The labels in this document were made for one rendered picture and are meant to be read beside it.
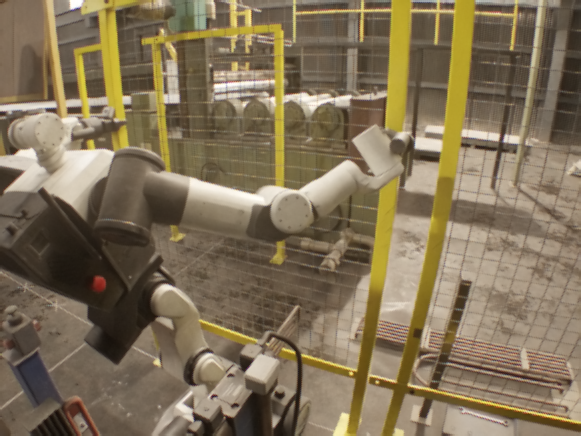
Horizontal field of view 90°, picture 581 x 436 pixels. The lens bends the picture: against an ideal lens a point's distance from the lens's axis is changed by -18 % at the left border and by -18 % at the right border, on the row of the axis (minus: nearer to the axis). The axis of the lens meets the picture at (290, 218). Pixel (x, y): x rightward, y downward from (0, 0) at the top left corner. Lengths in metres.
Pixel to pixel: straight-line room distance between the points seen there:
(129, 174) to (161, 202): 0.07
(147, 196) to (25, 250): 0.23
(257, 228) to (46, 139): 0.42
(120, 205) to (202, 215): 0.14
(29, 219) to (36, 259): 0.07
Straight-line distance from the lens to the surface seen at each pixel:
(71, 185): 0.69
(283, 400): 1.63
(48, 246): 0.69
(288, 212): 0.62
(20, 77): 5.67
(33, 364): 1.70
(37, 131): 0.72
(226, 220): 0.61
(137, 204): 0.58
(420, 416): 1.91
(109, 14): 1.60
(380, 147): 0.76
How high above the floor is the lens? 1.51
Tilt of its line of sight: 23 degrees down
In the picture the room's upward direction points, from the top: straight up
